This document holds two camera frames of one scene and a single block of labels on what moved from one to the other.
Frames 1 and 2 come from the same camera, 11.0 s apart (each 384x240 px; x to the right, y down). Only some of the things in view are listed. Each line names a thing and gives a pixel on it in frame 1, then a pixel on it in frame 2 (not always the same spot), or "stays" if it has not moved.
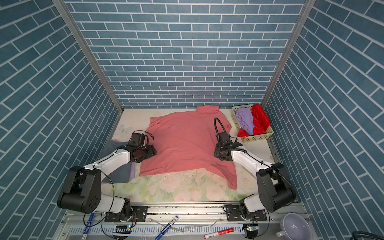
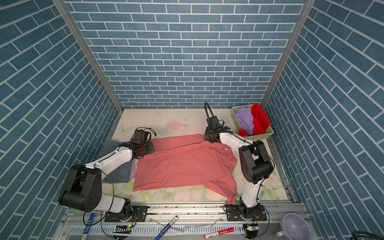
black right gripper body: [218, 151] to [208, 135]
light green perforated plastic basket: [268, 132] stays
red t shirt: [261, 122] stays
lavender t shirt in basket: [245, 119] stays
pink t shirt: [186, 139] to [187, 160]
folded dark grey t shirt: [122, 174] stays
